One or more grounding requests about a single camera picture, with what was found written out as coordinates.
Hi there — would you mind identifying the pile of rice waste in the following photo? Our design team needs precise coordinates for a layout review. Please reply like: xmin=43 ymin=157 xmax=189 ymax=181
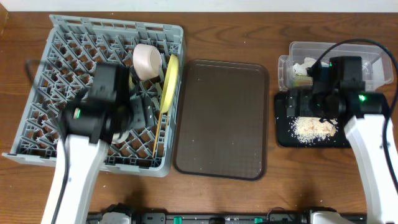
xmin=290 ymin=117 xmax=338 ymax=144

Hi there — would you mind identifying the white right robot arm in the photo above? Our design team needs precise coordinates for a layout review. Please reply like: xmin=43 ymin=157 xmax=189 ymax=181
xmin=285 ymin=55 xmax=397 ymax=223

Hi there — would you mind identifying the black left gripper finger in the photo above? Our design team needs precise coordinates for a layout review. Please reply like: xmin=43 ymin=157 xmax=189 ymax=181
xmin=142 ymin=96 xmax=155 ymax=128
xmin=130 ymin=97 xmax=146 ymax=127

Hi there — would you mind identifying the clear plastic bin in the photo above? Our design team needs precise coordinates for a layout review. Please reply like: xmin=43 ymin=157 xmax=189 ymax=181
xmin=278 ymin=41 xmax=394 ymax=91

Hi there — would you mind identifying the grey plastic dish rack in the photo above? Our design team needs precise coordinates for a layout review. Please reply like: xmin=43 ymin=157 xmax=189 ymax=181
xmin=5 ymin=15 xmax=186 ymax=177

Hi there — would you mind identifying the white paper napkin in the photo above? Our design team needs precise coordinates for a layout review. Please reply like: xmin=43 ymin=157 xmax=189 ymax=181
xmin=293 ymin=57 xmax=317 ymax=76

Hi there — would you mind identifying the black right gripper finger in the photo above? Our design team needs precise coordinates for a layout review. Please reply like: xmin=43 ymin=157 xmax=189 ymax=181
xmin=286 ymin=89 xmax=300 ymax=117
xmin=299 ymin=91 xmax=314 ymax=117

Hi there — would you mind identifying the white cup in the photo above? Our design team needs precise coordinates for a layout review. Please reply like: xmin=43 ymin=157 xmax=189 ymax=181
xmin=111 ymin=131 xmax=129 ymax=144

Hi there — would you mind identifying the pink white bowl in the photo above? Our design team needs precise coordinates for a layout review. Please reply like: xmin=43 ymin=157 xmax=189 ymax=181
xmin=132 ymin=44 xmax=162 ymax=80

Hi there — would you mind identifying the green snack wrapper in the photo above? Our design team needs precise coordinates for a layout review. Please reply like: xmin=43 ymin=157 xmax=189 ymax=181
xmin=293 ymin=76 xmax=313 ymax=88

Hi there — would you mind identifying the dark brown serving tray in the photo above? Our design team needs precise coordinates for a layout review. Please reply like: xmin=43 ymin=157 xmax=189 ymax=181
xmin=173 ymin=60 xmax=270 ymax=181

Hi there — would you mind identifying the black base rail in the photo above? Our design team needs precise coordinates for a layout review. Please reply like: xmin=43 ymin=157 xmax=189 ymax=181
xmin=86 ymin=203 xmax=368 ymax=224

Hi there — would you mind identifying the yellow round plate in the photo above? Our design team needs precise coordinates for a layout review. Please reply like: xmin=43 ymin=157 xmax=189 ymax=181
xmin=160 ymin=55 xmax=179 ymax=113

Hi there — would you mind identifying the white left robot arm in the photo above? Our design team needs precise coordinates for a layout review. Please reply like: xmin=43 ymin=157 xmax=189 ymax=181
xmin=42 ymin=63 xmax=154 ymax=223

